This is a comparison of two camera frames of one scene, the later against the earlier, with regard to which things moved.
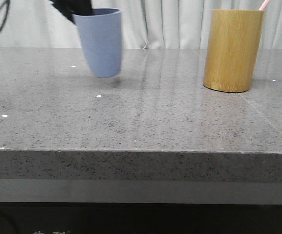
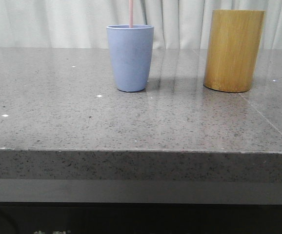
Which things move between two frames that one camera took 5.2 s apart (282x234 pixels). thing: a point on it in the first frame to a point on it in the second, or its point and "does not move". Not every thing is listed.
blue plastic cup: [101, 31] to [131, 49]
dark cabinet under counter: [119, 218] does not move
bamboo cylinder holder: [233, 43] does not move
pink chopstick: [264, 5] to [131, 13]
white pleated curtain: [146, 24] does not move
